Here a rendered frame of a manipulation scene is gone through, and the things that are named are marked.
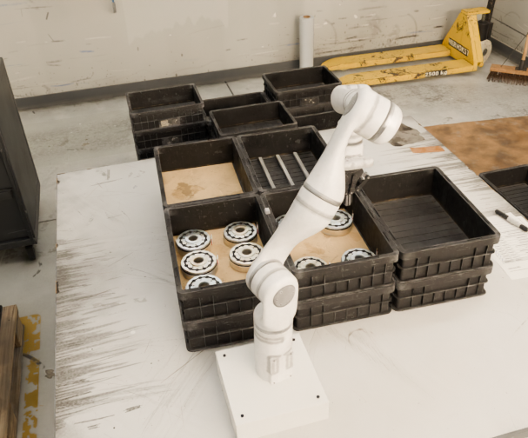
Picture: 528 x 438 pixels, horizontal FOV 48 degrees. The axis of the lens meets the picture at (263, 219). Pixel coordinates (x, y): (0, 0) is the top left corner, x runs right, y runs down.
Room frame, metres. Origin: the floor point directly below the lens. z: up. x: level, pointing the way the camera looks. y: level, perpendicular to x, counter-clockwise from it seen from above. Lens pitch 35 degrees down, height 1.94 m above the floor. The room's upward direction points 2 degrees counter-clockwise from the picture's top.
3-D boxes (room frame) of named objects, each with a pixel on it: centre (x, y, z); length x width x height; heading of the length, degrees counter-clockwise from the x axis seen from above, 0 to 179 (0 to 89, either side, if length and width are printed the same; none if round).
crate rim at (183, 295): (1.33, 0.12, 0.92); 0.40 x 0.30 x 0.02; 11
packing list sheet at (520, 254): (1.53, -0.83, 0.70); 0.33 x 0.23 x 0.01; 14
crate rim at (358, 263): (1.39, -0.18, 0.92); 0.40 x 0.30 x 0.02; 11
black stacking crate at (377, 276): (1.39, -0.18, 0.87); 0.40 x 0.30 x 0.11; 11
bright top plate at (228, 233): (1.45, 0.07, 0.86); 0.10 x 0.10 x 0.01
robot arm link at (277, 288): (0.99, -0.01, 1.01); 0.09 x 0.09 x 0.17; 31
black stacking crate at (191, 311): (1.33, 0.12, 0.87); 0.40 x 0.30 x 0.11; 11
